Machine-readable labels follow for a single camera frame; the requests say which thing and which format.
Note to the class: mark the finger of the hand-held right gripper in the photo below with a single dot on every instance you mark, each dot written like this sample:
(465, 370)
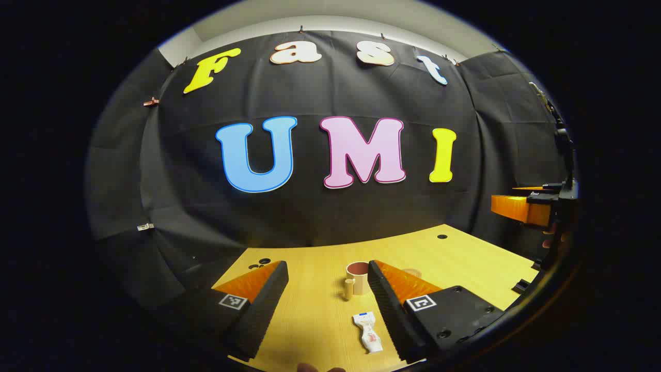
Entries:
(516, 207)
(539, 194)

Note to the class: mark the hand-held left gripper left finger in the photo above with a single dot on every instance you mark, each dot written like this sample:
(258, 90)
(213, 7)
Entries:
(263, 315)

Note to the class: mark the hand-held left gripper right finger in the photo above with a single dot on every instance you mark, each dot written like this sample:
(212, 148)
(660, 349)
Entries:
(392, 315)

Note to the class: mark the white toothpaste tube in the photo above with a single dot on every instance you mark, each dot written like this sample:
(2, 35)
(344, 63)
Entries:
(370, 333)

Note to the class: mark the beige cup with brown inside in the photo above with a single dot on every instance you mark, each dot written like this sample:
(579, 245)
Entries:
(360, 281)

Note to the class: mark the wooden desktop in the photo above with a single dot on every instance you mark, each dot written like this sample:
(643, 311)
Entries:
(315, 289)

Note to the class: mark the black backdrop cloth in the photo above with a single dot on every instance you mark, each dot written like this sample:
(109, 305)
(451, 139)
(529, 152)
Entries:
(330, 217)

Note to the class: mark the small white cloth tag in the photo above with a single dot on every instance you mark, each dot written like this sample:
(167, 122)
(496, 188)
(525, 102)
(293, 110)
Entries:
(145, 226)

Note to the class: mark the orange cloth clip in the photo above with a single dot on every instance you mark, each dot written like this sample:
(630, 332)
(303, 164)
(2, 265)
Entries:
(151, 102)

